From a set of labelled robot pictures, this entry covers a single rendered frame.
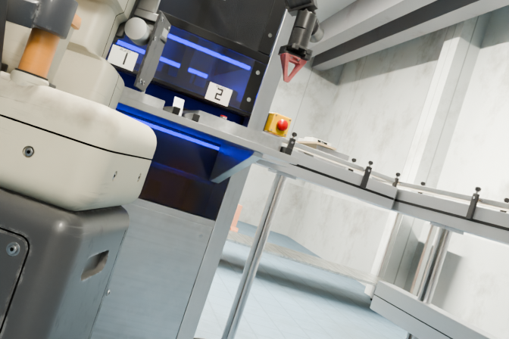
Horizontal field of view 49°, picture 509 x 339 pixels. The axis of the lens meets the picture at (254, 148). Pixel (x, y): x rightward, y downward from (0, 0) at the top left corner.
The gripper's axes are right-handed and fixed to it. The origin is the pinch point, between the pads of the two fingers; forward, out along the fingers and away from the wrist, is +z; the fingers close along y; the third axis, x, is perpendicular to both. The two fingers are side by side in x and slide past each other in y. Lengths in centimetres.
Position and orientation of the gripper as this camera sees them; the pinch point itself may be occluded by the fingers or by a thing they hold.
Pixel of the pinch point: (286, 79)
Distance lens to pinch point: 161.1
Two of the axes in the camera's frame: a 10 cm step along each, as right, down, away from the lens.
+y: -3.2, -0.6, 9.5
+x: -9.0, -3.0, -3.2
